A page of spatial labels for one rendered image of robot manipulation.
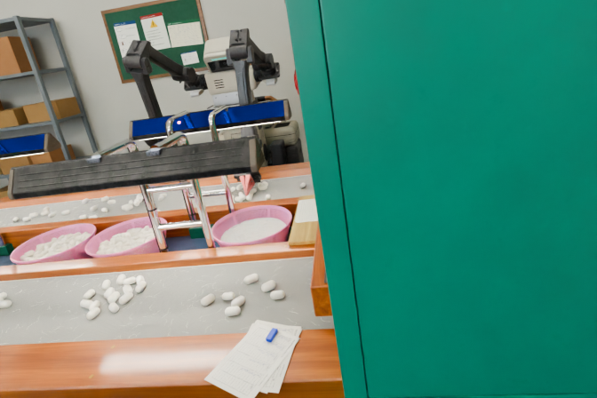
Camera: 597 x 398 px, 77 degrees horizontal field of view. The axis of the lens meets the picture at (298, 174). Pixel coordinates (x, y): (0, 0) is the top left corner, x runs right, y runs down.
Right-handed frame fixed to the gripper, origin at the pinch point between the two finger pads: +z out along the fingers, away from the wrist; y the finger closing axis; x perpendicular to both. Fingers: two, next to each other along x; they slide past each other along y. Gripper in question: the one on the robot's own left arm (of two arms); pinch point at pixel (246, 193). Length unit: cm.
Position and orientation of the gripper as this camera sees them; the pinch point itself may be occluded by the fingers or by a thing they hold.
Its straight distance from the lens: 152.0
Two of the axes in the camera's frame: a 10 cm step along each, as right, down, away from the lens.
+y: 9.8, -1.1, -1.6
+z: 0.1, 8.5, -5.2
